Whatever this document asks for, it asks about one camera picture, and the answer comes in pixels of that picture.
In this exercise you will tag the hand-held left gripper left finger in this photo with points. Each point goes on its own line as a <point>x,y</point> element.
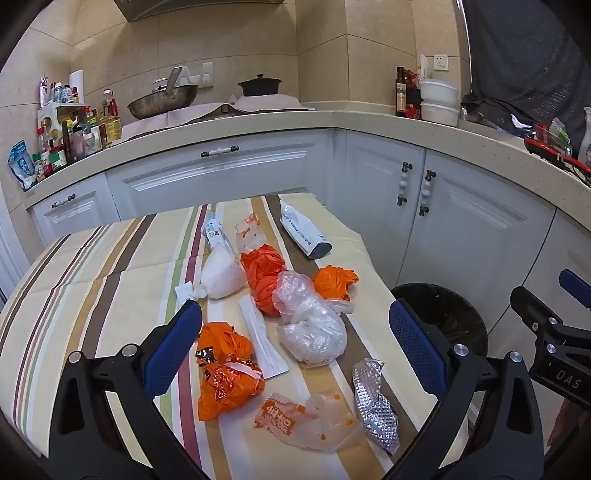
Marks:
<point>173,344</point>

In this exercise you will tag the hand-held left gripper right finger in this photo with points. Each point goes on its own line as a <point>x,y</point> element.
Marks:
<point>415,344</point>

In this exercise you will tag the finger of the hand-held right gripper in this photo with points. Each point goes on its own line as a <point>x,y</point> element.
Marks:
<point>535,314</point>
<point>577,285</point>

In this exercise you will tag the black trash bin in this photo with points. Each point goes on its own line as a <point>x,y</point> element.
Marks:
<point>443,309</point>

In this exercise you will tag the small orange plastic bag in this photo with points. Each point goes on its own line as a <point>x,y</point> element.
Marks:
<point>332,281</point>

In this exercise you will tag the large orange plastic bag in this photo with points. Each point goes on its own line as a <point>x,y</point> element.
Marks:
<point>261,277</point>

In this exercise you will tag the white tissue scrap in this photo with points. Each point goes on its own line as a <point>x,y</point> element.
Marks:
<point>184,291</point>

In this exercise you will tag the orange printed plastic bag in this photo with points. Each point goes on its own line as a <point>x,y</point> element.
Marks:
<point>221,387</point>

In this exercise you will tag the silver blister foil sheet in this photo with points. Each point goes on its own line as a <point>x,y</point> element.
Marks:
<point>374,406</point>

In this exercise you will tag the white granule-filled plastic bag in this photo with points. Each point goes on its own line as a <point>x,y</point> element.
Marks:
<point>221,277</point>

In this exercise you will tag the white paper sleeve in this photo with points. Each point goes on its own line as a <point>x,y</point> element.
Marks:
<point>258,332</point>

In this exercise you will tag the striped tablecloth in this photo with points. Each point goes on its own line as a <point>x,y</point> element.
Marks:
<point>115,277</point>

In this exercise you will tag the crumpled clear plastic bag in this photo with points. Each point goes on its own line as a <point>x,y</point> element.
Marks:
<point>295,290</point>
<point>314,337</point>

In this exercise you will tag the white and blue packet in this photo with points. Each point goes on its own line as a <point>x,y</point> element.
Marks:
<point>214,228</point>

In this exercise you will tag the large clear orange-print bag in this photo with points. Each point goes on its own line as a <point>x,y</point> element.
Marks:
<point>286,415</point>

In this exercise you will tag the small clear orange-print bag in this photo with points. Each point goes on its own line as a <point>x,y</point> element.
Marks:
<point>249,230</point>

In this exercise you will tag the green clear packet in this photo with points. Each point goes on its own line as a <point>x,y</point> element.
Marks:
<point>559,136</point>

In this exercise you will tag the white mailer bag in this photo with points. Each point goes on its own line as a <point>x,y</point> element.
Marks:
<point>300,226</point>

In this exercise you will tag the white kitchen cabinets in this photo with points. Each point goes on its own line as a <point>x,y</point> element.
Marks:
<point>231,184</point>

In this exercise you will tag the white plastic bowl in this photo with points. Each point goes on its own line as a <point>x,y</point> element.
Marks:
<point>438,115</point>
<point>438,91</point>

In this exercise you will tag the group of seasoning bottles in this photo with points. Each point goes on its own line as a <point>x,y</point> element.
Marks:
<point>78,134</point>

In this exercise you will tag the yellow cooking oil bottle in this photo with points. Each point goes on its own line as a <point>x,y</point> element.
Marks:
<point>111,120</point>

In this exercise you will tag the beige stove cover cloth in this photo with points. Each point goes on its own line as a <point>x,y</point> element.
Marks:
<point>207,113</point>

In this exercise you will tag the blue snack bag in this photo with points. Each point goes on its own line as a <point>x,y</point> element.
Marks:
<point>21,166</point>

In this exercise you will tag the red seasoning packages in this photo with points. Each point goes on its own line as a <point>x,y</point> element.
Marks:
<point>413,108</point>

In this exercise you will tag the dark grey cloth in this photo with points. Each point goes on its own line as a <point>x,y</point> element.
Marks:
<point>521,55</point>

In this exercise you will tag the metal wok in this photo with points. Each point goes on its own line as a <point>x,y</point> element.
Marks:
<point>161,104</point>

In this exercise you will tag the dark glass bottle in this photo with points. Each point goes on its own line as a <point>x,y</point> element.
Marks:
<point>400,94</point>

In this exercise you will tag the white spice rack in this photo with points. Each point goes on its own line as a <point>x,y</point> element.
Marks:
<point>48,115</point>

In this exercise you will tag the white paper packet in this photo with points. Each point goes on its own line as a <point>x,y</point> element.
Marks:
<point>423,69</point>

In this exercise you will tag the metal spatula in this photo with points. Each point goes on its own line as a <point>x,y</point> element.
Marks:
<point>173,78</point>

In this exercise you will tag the black lidded pot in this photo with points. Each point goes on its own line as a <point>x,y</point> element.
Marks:
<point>259,86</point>

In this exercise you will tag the paper towel roll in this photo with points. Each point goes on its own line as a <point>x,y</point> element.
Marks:
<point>77,85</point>

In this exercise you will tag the steel range hood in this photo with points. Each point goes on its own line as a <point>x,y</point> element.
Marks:
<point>184,8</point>

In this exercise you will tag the white wall socket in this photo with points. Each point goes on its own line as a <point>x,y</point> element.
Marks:
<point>441,63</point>

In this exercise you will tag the white wall rack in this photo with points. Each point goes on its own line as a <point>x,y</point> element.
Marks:
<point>201,74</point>

